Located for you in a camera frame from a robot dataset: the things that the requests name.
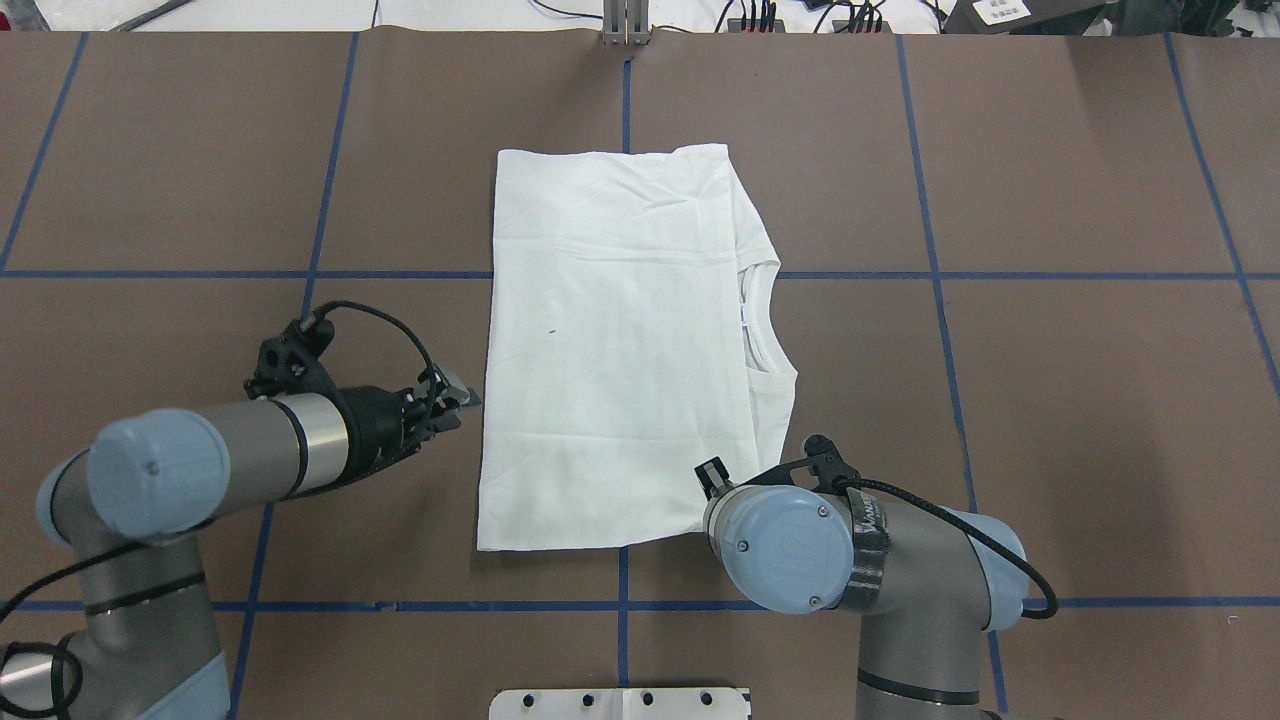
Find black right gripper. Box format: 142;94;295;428
694;456;737;501

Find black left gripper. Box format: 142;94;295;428
340;364;483;486

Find white long-sleeve printed shirt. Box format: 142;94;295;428
476;143;797;552

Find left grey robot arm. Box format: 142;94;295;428
3;370;481;719

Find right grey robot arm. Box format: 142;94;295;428
695;448;1050;719

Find black device with white label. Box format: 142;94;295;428
940;1;1124;36

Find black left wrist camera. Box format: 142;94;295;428
243;316;338;400

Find white robot mounting base plate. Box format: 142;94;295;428
488;687;753;719

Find grey aluminium frame post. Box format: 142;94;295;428
602;0;652;47

